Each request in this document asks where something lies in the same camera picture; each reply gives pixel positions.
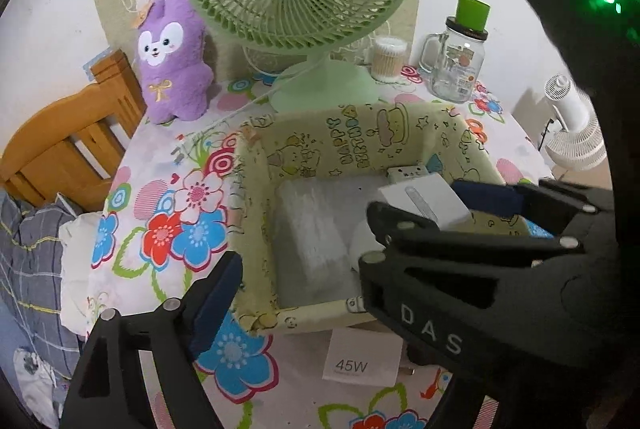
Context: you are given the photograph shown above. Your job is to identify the white square charger box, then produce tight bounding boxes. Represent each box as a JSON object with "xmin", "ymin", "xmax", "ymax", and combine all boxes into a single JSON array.
[{"xmin": 322, "ymin": 328, "xmax": 403, "ymax": 387}]

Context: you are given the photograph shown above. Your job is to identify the wooden bed headboard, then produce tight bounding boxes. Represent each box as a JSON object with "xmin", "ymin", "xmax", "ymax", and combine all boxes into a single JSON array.
[{"xmin": 0, "ymin": 49, "xmax": 148, "ymax": 212}]

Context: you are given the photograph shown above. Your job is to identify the white floor fan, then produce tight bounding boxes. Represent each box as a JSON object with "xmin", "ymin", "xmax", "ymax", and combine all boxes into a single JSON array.
[{"xmin": 539, "ymin": 73, "xmax": 608, "ymax": 170}]

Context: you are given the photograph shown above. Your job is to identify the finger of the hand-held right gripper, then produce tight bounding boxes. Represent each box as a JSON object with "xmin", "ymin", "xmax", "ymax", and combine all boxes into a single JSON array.
[
  {"xmin": 451, "ymin": 178, "xmax": 615, "ymax": 232},
  {"xmin": 366, "ymin": 200, "xmax": 587, "ymax": 269}
]

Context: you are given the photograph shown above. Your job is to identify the patterned fabric storage box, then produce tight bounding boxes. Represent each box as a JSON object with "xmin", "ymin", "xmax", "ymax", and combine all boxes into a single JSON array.
[{"xmin": 227, "ymin": 101, "xmax": 556, "ymax": 337}]

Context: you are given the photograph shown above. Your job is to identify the grey plaid quilt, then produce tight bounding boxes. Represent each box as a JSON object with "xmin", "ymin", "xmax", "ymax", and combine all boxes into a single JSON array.
[{"xmin": 0, "ymin": 189, "xmax": 83, "ymax": 410}]

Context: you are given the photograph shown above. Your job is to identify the cotton swab container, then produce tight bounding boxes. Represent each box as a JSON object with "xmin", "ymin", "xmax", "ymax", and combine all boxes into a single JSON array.
[{"xmin": 369, "ymin": 37, "xmax": 407, "ymax": 83}]

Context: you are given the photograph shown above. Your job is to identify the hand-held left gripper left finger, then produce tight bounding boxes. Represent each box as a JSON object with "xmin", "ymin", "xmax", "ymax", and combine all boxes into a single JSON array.
[{"xmin": 59, "ymin": 250, "xmax": 245, "ymax": 429}]

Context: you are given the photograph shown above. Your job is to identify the glass mug jar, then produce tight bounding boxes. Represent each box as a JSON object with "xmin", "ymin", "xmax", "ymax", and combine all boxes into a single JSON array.
[{"xmin": 419, "ymin": 23, "xmax": 488, "ymax": 102}]

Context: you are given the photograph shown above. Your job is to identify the white black patterned cloth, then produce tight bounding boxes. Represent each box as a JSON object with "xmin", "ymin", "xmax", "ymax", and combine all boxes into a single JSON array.
[{"xmin": 10, "ymin": 346, "xmax": 66, "ymax": 427}]

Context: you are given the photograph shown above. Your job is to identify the purple plush toy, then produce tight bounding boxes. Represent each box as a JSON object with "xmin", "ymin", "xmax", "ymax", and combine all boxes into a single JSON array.
[{"xmin": 131, "ymin": 0, "xmax": 215, "ymax": 124}]

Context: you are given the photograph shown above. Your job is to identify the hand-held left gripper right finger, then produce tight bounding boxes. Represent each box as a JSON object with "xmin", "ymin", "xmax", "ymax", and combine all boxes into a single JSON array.
[{"xmin": 431, "ymin": 376, "xmax": 498, "ymax": 429}]

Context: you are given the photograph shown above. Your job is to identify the white power adapter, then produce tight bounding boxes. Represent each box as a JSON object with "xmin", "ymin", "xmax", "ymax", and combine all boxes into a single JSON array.
[{"xmin": 377, "ymin": 165, "xmax": 472, "ymax": 231}]

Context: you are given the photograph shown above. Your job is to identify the green plastic cup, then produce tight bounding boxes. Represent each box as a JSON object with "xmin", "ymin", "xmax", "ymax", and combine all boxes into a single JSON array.
[{"xmin": 454, "ymin": 0, "xmax": 492, "ymax": 30}]

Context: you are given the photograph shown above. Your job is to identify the light blue paper sheet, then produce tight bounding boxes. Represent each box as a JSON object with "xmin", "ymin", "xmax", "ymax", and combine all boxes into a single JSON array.
[{"xmin": 82, "ymin": 48, "xmax": 122, "ymax": 80}]

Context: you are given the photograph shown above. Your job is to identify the orange handled scissors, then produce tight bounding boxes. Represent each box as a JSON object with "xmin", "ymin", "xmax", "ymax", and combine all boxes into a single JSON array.
[{"xmin": 465, "ymin": 118, "xmax": 491, "ymax": 144}]

